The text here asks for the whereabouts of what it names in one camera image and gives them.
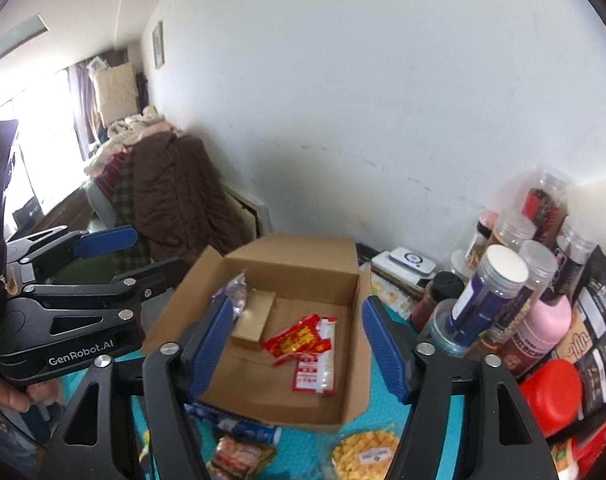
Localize person's left hand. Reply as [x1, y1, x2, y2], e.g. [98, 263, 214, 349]
[0, 374, 58, 413]

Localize black stand-up pouch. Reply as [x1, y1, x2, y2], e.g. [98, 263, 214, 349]
[553, 247, 606, 421]

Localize red white noodle packet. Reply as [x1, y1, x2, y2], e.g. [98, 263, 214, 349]
[293, 317, 338, 397]

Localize pile of clothes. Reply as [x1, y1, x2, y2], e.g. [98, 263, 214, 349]
[85, 106, 184, 176]

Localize large red snack packet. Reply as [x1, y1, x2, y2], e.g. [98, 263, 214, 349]
[260, 314, 334, 367]

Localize plaid cloth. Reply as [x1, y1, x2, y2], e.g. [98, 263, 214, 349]
[100, 157, 151, 266]

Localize purple curtain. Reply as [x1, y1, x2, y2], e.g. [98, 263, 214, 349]
[65, 62, 101, 158]

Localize green brown snack packet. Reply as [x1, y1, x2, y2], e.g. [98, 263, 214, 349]
[208, 435, 278, 480]

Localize dark wooden furniture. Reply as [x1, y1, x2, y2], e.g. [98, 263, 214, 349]
[13, 185, 91, 241]

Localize clear bag yellow crisps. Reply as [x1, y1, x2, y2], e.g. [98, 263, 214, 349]
[330, 425, 401, 480]

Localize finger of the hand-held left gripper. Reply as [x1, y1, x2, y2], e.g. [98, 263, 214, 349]
[5, 225, 140, 286]
[3, 256, 190, 356]

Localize clear jar purple label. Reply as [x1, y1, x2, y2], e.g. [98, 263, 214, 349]
[445, 245, 530, 348]

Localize blue tablet tube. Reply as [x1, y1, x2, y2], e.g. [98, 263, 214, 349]
[185, 402, 282, 445]

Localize red canister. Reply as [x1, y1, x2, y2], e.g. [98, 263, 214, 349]
[520, 360, 584, 438]

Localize clear jar with oats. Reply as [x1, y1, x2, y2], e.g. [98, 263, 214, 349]
[518, 240, 558, 311]

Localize brown jacket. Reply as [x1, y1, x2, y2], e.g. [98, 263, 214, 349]
[133, 132, 234, 266]

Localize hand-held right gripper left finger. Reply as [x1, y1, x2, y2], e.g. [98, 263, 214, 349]
[38, 296, 234, 480]

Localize clear jar dark label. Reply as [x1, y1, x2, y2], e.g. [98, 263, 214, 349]
[555, 220, 598, 296]

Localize purple silver snack packet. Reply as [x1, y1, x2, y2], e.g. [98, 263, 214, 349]
[210, 271, 248, 321]

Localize white flat device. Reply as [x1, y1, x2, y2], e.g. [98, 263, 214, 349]
[388, 247, 436, 276]

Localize brown cardboard box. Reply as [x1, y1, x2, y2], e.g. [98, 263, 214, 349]
[142, 232, 372, 436]

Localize teal foam mat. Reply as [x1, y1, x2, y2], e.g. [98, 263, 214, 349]
[58, 305, 424, 480]

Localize white electronic device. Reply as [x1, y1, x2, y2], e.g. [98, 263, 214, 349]
[358, 242, 434, 306]

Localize small tan box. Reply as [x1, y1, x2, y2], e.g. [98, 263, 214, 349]
[231, 290, 277, 352]

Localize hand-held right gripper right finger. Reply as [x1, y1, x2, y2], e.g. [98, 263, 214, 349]
[361, 296, 558, 480]

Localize white foam board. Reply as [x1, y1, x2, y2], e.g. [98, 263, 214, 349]
[568, 175, 606, 261]

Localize clear jar red black label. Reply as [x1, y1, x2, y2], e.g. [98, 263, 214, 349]
[523, 165, 568, 241]

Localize pink canister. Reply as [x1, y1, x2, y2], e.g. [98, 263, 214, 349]
[498, 292, 572, 378]

